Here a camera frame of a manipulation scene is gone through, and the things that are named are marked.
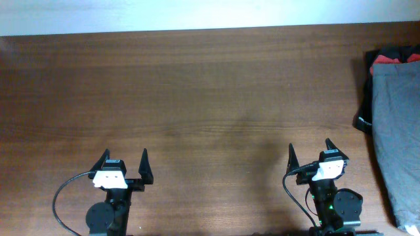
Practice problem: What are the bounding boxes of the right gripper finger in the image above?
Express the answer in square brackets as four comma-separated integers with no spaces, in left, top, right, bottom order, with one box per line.
[286,143,300,174]
[325,138,349,160]

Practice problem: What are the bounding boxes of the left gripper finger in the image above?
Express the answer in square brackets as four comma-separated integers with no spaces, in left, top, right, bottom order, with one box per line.
[138,148,154,184]
[90,149,110,172]

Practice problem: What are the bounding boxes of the grey shorts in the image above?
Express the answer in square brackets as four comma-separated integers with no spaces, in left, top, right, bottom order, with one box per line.
[372,62,419,235]

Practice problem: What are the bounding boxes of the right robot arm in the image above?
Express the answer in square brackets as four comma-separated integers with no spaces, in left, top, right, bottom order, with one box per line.
[282,138,363,236]

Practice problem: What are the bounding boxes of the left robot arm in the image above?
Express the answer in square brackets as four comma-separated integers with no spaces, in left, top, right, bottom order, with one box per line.
[85,149,154,236]

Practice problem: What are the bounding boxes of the red garment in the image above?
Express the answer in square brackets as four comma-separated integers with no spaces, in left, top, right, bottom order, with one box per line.
[369,53,420,75]

